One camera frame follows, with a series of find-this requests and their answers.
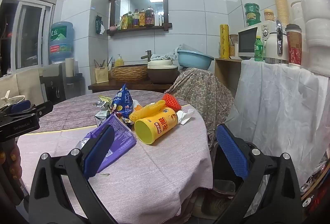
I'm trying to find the light blue towel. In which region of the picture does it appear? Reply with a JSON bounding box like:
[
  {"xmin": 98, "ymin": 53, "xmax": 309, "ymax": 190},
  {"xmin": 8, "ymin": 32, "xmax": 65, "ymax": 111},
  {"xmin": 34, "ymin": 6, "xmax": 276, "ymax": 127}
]
[{"xmin": 165, "ymin": 44, "xmax": 186, "ymax": 61}]

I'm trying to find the red foam fruit net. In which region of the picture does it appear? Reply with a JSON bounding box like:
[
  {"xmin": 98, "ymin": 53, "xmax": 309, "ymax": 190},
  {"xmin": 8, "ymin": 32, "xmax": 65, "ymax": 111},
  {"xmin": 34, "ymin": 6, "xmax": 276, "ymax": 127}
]
[{"xmin": 163, "ymin": 93, "xmax": 182, "ymax": 111}]

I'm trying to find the green and white carton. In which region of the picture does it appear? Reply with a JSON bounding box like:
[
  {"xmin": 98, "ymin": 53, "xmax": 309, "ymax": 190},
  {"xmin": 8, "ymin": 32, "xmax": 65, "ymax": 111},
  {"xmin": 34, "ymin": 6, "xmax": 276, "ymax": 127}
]
[{"xmin": 94, "ymin": 110, "xmax": 111, "ymax": 126}]

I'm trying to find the blue water jug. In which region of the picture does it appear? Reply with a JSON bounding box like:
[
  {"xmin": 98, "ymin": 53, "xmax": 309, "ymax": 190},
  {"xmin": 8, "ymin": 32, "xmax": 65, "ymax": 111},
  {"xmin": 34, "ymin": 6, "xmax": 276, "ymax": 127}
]
[{"xmin": 48, "ymin": 21, "xmax": 75, "ymax": 64}]

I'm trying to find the red plastic packaging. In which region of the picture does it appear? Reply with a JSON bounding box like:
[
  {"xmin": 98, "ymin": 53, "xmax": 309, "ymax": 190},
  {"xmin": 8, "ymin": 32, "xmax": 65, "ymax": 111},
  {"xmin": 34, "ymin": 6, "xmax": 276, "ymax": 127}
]
[{"xmin": 302, "ymin": 159, "xmax": 330, "ymax": 205}]

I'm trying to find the green instant noodle bowl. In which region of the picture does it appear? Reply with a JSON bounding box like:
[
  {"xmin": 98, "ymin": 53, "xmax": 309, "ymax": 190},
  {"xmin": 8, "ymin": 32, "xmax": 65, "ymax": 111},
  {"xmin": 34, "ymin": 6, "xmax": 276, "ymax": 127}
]
[
  {"xmin": 245, "ymin": 12, "xmax": 261, "ymax": 27},
  {"xmin": 244, "ymin": 3, "xmax": 260, "ymax": 14}
]

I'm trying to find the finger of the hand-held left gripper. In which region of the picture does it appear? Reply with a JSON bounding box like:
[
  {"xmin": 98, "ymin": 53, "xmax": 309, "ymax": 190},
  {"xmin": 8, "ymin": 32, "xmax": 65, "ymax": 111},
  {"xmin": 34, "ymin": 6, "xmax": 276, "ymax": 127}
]
[
  {"xmin": 0, "ymin": 100, "xmax": 32, "ymax": 115},
  {"xmin": 15, "ymin": 101, "xmax": 54, "ymax": 121}
]

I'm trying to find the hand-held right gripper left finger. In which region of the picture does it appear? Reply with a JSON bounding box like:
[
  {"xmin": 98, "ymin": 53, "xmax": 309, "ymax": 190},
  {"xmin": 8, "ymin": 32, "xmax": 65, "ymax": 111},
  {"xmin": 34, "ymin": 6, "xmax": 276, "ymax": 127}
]
[{"xmin": 28, "ymin": 124, "xmax": 119, "ymax": 224}]

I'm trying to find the glass storage jar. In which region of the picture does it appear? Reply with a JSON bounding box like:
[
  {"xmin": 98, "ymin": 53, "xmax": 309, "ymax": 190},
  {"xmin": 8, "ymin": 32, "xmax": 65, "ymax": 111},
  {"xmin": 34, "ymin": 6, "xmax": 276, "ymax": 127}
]
[{"xmin": 229, "ymin": 34, "xmax": 239, "ymax": 57}]

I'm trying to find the yellow wrap roll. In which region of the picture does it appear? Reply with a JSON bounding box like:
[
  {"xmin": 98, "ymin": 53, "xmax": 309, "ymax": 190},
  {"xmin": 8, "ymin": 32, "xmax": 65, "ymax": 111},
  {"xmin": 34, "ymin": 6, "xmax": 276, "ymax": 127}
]
[{"xmin": 220, "ymin": 24, "xmax": 230, "ymax": 59}]

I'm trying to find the light blue plastic basin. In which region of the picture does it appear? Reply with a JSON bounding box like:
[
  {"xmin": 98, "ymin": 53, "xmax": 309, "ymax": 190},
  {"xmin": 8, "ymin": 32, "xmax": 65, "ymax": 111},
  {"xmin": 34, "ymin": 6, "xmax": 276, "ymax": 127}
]
[{"xmin": 177, "ymin": 49, "xmax": 214, "ymax": 71}]

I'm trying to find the green wall tissue pack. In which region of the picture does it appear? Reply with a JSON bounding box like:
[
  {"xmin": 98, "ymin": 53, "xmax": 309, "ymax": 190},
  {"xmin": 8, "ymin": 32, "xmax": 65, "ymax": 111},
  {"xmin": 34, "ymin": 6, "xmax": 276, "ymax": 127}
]
[{"xmin": 95, "ymin": 15, "xmax": 106, "ymax": 35}]

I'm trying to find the purple snack packet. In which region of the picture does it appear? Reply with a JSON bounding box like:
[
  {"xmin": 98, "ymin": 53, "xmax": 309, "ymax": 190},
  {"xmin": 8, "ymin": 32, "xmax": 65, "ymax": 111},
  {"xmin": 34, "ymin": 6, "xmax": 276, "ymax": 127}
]
[{"xmin": 75, "ymin": 114, "xmax": 137, "ymax": 174}]

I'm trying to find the wooden counter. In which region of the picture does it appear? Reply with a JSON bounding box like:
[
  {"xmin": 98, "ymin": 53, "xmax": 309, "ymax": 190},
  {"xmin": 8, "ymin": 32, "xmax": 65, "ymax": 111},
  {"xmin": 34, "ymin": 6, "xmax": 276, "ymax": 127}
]
[{"xmin": 88, "ymin": 79, "xmax": 176, "ymax": 93}]

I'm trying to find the white round dish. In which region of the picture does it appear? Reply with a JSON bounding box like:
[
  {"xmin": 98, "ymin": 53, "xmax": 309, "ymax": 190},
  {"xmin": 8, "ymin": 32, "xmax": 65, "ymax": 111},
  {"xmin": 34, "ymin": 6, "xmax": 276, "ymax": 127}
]
[{"xmin": 0, "ymin": 90, "xmax": 25, "ymax": 109}]

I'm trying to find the floral cloth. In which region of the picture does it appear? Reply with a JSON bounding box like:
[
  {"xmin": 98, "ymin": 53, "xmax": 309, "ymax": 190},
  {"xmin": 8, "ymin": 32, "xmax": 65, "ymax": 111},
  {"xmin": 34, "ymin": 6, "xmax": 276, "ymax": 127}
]
[{"xmin": 163, "ymin": 68, "xmax": 236, "ymax": 142}]

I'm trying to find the wooden cabinet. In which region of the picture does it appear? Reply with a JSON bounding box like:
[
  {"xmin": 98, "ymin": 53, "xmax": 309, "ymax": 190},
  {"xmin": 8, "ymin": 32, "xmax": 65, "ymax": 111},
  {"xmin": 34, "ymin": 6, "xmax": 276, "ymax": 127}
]
[{"xmin": 214, "ymin": 57, "xmax": 243, "ymax": 97}]

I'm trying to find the blue snack bag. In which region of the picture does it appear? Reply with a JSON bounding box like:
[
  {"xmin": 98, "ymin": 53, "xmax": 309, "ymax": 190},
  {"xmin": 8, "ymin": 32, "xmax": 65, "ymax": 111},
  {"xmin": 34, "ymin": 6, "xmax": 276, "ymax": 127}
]
[{"xmin": 111, "ymin": 84, "xmax": 134, "ymax": 114}]

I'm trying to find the water dispenser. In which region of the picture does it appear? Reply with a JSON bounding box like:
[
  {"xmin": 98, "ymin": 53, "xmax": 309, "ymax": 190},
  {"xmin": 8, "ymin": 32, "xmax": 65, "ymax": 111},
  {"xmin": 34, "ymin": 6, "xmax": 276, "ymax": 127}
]
[{"xmin": 39, "ymin": 63, "xmax": 67, "ymax": 106}]

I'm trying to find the woven basket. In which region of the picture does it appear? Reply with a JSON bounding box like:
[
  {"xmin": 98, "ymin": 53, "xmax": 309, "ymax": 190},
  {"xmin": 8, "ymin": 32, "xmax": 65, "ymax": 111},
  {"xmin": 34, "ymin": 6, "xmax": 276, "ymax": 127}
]
[{"xmin": 111, "ymin": 64, "xmax": 149, "ymax": 82}]

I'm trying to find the white electric kettle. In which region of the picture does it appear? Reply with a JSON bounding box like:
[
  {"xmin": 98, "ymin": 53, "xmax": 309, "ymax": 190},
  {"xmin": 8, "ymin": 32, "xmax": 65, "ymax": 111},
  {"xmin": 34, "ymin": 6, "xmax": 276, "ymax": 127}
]
[{"xmin": 265, "ymin": 20, "xmax": 289, "ymax": 64}]

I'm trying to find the white wrinkled cloth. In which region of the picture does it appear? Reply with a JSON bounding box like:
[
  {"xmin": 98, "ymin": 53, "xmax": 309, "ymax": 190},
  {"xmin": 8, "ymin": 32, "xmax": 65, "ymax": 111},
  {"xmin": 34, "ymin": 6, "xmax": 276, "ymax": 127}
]
[{"xmin": 226, "ymin": 58, "xmax": 330, "ymax": 186}]

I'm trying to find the green plastic bottle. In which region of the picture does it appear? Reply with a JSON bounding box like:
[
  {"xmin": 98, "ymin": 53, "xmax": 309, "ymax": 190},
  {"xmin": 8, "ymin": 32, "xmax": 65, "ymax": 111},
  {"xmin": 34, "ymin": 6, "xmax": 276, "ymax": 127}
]
[{"xmin": 254, "ymin": 36, "xmax": 264, "ymax": 62}]

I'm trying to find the stack of white cups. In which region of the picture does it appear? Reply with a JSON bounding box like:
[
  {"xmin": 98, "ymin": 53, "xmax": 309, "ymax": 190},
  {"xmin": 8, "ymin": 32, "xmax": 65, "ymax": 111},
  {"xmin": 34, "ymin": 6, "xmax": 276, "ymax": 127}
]
[{"xmin": 293, "ymin": 0, "xmax": 330, "ymax": 75}]

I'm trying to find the wood-framed wall mirror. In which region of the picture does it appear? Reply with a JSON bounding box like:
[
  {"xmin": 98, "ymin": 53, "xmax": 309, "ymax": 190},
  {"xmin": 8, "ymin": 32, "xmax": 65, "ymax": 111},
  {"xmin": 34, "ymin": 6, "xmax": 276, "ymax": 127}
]
[{"xmin": 108, "ymin": 0, "xmax": 173, "ymax": 37}]

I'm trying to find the white microwave oven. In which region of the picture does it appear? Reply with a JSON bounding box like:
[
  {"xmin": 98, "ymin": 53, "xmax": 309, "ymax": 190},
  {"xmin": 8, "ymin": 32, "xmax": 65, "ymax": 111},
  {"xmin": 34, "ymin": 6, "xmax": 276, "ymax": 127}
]
[{"xmin": 237, "ymin": 20, "xmax": 276, "ymax": 60}]

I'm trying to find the person's left hand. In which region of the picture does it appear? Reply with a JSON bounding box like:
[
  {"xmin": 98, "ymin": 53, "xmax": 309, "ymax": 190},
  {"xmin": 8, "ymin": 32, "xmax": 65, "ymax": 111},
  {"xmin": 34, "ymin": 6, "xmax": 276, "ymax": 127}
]
[{"xmin": 0, "ymin": 145, "xmax": 21, "ymax": 180}]

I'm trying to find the orange lidded jar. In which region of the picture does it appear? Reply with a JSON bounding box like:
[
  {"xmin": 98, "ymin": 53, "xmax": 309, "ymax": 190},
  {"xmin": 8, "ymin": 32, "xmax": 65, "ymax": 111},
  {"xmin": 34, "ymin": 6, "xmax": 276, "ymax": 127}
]
[{"xmin": 263, "ymin": 9, "xmax": 276, "ymax": 22}]

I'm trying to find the chopstick holder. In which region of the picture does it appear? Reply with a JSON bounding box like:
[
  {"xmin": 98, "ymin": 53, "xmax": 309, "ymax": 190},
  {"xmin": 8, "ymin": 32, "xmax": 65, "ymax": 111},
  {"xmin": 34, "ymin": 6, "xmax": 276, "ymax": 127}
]
[{"xmin": 93, "ymin": 57, "xmax": 114, "ymax": 83}]

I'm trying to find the window frame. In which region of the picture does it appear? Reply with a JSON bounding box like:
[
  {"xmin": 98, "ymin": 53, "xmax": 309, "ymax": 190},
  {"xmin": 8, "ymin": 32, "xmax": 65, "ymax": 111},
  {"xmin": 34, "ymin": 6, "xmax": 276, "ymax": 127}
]
[{"xmin": 0, "ymin": 0, "xmax": 56, "ymax": 78}]

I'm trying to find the dark brown trash bin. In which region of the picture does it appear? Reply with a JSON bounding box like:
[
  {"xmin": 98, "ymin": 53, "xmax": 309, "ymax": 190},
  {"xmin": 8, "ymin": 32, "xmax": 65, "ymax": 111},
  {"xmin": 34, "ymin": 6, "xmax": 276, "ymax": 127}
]
[{"xmin": 211, "ymin": 135, "xmax": 257, "ymax": 195}]

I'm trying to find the row of condiment bottles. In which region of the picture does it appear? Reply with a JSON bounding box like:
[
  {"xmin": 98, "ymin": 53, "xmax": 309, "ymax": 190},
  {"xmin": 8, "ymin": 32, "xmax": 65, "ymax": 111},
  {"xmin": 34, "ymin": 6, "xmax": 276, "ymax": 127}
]
[{"xmin": 117, "ymin": 5, "xmax": 164, "ymax": 30}]

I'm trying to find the grey-purple striped tablecloth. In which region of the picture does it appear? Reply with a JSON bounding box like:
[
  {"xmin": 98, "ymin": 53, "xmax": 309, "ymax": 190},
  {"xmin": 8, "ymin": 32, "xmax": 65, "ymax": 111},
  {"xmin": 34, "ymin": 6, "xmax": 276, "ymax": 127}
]
[{"xmin": 31, "ymin": 89, "xmax": 196, "ymax": 134}]

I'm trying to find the red paper cup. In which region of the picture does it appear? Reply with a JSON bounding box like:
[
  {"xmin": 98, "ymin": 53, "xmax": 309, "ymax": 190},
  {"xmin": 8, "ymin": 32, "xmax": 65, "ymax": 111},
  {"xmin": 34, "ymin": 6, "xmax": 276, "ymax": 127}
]
[{"xmin": 285, "ymin": 24, "xmax": 303, "ymax": 68}]

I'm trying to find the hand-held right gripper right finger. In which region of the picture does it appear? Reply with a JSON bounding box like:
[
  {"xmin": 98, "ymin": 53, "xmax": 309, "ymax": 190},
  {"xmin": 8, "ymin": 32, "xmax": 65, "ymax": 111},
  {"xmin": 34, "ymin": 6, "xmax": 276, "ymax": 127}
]
[{"xmin": 215, "ymin": 123, "xmax": 303, "ymax": 224}]

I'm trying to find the brown crock with white lid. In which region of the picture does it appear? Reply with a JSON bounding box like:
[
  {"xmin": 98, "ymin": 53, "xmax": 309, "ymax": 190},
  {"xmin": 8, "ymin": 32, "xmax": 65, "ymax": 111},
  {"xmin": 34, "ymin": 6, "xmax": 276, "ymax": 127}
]
[{"xmin": 147, "ymin": 58, "xmax": 179, "ymax": 84}]

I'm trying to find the dark cylindrical bin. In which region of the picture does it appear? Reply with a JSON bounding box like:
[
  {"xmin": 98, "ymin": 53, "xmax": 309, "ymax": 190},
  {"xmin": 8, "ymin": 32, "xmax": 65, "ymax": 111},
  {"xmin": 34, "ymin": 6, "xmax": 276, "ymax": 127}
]
[{"xmin": 66, "ymin": 73, "xmax": 86, "ymax": 101}]

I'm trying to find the white tissue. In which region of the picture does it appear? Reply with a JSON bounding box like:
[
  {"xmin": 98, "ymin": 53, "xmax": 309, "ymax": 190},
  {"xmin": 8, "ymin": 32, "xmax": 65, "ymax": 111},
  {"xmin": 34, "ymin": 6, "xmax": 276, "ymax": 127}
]
[{"xmin": 177, "ymin": 108, "xmax": 198, "ymax": 126}]

